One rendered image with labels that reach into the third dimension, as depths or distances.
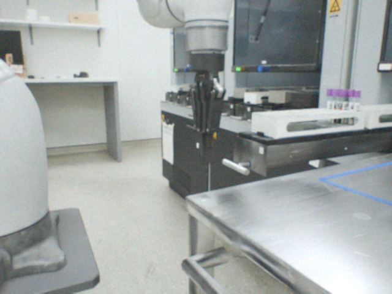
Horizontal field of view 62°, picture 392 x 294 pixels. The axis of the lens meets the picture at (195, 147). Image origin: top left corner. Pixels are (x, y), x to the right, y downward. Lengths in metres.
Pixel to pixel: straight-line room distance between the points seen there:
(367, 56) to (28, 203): 1.07
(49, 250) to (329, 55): 1.13
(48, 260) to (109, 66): 3.79
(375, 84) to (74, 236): 0.99
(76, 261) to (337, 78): 1.07
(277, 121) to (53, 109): 3.58
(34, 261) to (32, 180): 0.11
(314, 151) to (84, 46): 3.60
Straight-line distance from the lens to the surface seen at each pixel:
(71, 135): 4.21
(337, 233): 0.34
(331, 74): 1.33
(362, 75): 1.25
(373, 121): 1.00
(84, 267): 0.51
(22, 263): 0.52
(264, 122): 0.80
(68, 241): 0.58
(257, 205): 0.38
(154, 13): 0.80
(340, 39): 1.32
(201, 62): 0.68
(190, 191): 2.31
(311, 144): 0.82
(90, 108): 4.19
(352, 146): 0.93
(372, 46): 1.24
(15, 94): 0.49
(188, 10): 0.69
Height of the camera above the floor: 0.96
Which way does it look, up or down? 13 degrees down
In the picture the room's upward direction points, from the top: straight up
